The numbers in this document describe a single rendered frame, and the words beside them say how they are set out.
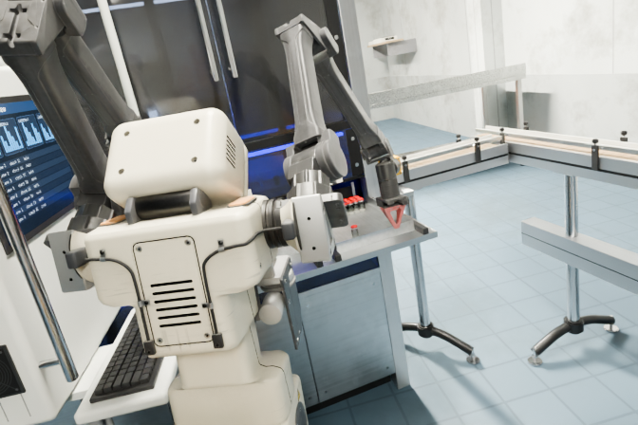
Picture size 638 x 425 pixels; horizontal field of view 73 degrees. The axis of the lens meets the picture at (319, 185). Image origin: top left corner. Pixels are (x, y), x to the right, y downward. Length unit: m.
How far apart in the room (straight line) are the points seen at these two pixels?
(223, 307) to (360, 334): 1.23
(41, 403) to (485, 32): 5.31
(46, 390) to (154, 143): 0.62
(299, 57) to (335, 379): 1.39
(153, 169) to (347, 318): 1.27
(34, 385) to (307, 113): 0.79
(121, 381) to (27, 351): 0.20
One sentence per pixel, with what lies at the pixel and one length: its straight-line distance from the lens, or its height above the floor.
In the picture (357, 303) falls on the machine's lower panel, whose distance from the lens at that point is 1.82.
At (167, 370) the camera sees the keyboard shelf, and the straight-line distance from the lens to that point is 1.16.
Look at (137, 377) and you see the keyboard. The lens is 1.14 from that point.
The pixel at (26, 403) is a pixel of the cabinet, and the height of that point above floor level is 0.86.
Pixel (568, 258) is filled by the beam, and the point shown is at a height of 0.46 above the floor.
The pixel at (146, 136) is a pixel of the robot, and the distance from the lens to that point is 0.78.
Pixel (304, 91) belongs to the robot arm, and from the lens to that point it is 0.92.
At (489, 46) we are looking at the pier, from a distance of 5.69.
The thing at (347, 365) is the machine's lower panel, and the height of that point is 0.21.
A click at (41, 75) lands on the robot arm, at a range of 0.80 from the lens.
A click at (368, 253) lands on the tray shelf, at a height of 0.88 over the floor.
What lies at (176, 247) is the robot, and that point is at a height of 1.20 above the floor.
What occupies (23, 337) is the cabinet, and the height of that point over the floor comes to 1.01.
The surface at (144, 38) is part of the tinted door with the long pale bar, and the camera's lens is 1.51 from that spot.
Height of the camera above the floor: 1.43
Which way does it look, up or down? 16 degrees down
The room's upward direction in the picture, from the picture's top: 11 degrees counter-clockwise
